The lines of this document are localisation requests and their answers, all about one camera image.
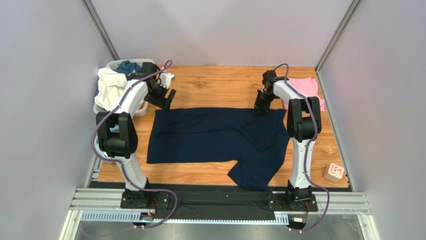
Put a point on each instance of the aluminium front rail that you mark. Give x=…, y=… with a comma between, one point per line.
x=95, y=213

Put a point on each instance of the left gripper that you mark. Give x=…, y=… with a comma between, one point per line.
x=159, y=102

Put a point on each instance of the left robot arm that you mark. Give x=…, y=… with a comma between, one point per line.
x=115, y=138

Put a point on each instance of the white laundry basket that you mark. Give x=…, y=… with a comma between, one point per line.
x=143, y=105

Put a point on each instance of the pink cube power socket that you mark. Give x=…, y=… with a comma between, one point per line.
x=334, y=172

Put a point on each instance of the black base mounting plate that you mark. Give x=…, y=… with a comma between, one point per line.
x=214, y=202

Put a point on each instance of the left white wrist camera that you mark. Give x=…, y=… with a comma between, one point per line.
x=166, y=79

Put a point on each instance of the navy blue t shirt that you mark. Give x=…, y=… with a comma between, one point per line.
x=258, y=143

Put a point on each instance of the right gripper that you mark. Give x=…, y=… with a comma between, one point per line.
x=263, y=101

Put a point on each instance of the white t shirt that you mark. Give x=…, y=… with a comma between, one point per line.
x=111, y=85

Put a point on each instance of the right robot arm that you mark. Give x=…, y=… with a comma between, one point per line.
x=303, y=126

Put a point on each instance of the folded pink t shirt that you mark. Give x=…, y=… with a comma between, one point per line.
x=309, y=87

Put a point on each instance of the blue t shirt in basket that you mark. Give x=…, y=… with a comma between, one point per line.
x=126, y=67

